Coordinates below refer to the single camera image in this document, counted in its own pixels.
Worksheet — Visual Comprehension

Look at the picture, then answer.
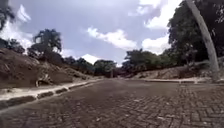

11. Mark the row of trees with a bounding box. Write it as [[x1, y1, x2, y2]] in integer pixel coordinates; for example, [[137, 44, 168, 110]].
[[0, 28, 188, 79]]

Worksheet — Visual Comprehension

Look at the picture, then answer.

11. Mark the grey brick paved road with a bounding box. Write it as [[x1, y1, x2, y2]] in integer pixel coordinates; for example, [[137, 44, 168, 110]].
[[0, 77, 224, 128]]

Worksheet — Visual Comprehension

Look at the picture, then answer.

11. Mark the pale concrete kerb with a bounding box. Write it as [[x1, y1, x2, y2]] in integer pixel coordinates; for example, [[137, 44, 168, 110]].
[[124, 77, 224, 85]]

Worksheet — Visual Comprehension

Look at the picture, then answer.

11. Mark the dry earth slope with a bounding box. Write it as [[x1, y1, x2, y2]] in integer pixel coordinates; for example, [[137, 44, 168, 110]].
[[133, 56, 224, 81]]

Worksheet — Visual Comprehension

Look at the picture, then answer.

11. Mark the pale concrete kerb strip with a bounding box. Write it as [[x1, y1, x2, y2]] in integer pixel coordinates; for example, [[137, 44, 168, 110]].
[[0, 78, 104, 111]]

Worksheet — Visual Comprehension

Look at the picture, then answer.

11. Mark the large dark tree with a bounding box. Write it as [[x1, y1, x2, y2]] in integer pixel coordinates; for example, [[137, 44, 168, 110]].
[[166, 0, 224, 66]]

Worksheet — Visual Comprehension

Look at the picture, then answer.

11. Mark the dry brown earth bank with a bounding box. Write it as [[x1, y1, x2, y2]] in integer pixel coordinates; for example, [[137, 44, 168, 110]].
[[0, 47, 101, 90]]

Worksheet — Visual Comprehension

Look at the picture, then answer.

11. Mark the pale leaning tree trunk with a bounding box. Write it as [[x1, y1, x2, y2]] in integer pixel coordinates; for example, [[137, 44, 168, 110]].
[[185, 0, 221, 83]]

